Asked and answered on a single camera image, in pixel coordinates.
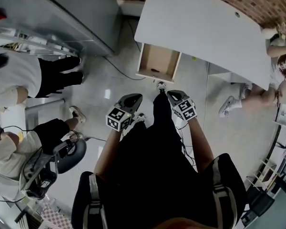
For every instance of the person's left shoe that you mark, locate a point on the person's left shoe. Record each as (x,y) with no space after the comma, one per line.
(140,117)

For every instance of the wooden rack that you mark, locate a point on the wooden rack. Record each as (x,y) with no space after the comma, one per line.
(264,173)

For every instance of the grey refrigerator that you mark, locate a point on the grey refrigerator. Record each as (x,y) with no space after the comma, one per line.
(62,13)

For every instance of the person's black clothing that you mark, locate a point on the person's black clothing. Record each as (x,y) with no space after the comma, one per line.
(152,170)

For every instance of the white shelving rack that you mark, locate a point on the white shelving rack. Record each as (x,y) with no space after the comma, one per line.
(38,42)

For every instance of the black chair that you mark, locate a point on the black chair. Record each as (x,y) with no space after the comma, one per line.
(259,204)

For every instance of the white box appliance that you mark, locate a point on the white box appliance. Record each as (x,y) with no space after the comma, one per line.
(281,114)

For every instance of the white wooden drawer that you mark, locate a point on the white wooden drawer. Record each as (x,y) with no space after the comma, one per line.
(158,58)

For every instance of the white desk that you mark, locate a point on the white desk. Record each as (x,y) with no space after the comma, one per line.
(200,25)

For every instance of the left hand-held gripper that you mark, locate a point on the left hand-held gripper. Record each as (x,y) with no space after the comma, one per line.
(116,118)

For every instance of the white vase with flowers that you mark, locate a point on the white vase with flowers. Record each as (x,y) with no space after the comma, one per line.
(268,32)

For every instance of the person's right shoe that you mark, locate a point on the person's right shoe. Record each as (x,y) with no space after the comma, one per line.
(161,86)

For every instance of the person's right forearm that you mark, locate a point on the person's right forearm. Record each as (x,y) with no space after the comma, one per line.
(201,147)

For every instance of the person's shoe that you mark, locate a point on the person's shoe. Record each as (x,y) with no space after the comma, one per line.
(140,117)
(161,86)

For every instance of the white table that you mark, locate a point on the white table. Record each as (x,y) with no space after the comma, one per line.
(45,102)

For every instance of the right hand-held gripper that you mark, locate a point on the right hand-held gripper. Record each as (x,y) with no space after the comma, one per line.
(186,110)

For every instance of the checkered mat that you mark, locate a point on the checkered mat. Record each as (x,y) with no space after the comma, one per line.
(57,217)

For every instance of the person's left forearm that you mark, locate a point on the person's left forearm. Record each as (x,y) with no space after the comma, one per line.
(107,154)

